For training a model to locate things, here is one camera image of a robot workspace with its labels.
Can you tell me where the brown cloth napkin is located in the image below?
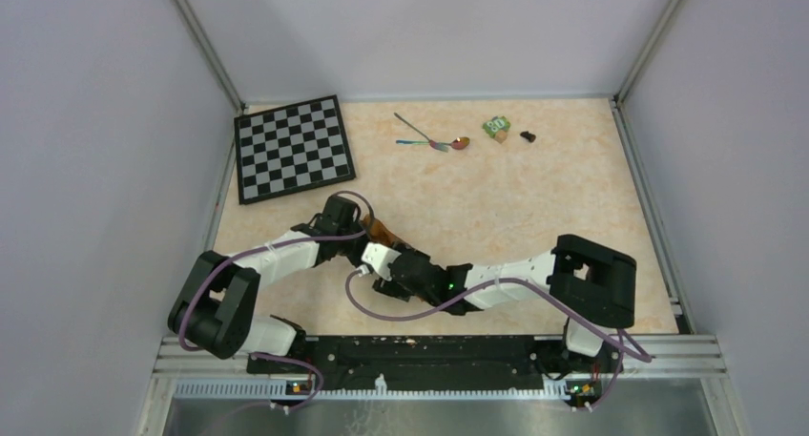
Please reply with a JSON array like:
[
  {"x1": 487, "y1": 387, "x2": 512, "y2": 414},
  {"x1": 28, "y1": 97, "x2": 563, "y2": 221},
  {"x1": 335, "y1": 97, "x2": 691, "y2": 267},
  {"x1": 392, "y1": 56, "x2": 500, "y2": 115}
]
[{"x1": 361, "y1": 214, "x2": 410, "y2": 248}]

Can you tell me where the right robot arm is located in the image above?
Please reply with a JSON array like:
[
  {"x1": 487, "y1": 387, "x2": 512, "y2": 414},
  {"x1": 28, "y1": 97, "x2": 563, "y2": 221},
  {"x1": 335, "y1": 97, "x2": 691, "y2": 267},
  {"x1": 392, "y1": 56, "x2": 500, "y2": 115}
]
[{"x1": 361, "y1": 234, "x2": 637, "y2": 371}]

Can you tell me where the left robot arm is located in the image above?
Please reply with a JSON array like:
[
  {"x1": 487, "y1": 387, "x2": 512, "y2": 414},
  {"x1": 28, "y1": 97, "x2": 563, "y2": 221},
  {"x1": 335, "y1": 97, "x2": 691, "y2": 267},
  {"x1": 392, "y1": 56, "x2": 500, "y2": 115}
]
[{"x1": 167, "y1": 191, "x2": 376, "y2": 373}]

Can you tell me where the iridescent metal fork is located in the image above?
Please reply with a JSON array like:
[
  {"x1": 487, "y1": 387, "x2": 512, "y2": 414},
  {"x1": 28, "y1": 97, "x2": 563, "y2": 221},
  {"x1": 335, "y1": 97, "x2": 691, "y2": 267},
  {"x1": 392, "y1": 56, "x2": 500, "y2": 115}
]
[{"x1": 394, "y1": 113, "x2": 449, "y2": 153}]

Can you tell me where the iridescent metal spoon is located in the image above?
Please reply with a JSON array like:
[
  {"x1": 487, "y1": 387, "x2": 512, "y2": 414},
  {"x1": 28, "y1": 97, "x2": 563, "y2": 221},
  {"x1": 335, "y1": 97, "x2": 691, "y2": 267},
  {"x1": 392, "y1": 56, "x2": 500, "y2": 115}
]
[{"x1": 395, "y1": 136, "x2": 470, "y2": 152}]

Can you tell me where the black white checkerboard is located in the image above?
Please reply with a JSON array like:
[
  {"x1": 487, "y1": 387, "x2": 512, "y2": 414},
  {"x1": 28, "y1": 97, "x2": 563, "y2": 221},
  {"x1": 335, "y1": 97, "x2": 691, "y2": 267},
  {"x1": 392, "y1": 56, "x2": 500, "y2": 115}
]
[{"x1": 234, "y1": 94, "x2": 357, "y2": 205}]

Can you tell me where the green numbered wooden block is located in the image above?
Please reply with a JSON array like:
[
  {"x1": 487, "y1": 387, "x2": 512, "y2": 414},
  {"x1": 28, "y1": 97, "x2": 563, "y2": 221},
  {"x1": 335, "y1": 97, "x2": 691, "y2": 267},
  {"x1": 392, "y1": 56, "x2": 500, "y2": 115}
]
[{"x1": 482, "y1": 116, "x2": 511, "y2": 143}]

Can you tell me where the small black object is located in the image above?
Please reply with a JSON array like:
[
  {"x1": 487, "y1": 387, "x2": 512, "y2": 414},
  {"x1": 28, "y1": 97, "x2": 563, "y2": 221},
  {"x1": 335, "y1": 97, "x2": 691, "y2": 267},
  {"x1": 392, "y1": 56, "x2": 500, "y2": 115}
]
[{"x1": 520, "y1": 131, "x2": 536, "y2": 143}]

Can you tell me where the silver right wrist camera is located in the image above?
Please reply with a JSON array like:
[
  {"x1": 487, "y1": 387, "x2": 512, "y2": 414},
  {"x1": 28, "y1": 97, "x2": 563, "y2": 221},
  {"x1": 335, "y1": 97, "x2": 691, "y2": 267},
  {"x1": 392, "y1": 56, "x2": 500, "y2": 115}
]
[{"x1": 357, "y1": 242, "x2": 401, "y2": 281}]

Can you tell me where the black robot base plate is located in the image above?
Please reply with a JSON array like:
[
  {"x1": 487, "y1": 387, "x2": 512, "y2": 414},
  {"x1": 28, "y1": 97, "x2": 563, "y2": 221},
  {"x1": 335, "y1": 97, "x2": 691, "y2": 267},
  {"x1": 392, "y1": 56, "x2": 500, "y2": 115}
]
[{"x1": 246, "y1": 335, "x2": 618, "y2": 391}]

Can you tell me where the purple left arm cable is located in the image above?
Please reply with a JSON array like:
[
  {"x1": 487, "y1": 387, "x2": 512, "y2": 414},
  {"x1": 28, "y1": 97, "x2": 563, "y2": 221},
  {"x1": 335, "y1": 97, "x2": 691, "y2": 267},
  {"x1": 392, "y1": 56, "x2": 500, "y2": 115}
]
[{"x1": 177, "y1": 190, "x2": 375, "y2": 414}]

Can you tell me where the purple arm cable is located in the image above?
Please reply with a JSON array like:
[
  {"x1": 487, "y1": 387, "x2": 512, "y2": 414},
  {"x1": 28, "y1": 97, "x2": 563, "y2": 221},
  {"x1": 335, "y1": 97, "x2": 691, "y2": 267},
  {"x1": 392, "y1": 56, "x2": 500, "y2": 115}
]
[
  {"x1": 343, "y1": 265, "x2": 653, "y2": 412},
  {"x1": 177, "y1": 190, "x2": 375, "y2": 414}
]

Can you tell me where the aluminium frame rail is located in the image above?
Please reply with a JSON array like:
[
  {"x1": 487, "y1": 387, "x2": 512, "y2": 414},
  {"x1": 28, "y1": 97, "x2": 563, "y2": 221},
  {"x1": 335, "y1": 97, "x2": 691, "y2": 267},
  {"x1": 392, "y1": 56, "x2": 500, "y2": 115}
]
[{"x1": 153, "y1": 335, "x2": 726, "y2": 403}]

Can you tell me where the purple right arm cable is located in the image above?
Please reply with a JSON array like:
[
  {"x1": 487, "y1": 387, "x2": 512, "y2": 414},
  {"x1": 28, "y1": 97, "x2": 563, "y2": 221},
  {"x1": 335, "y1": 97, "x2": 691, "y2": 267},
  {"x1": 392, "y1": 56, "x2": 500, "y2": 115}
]
[{"x1": 343, "y1": 265, "x2": 653, "y2": 412}]

